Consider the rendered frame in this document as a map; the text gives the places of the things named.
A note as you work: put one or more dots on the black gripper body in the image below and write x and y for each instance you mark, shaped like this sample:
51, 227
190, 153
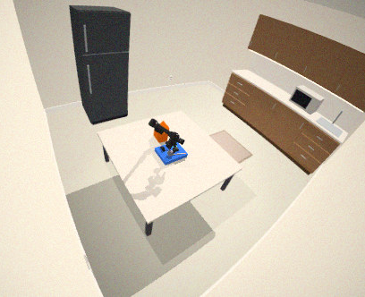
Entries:
175, 149

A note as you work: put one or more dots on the blue flat panel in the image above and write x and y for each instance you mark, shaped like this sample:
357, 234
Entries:
162, 153

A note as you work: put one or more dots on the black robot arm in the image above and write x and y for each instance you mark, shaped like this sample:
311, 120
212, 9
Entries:
174, 136

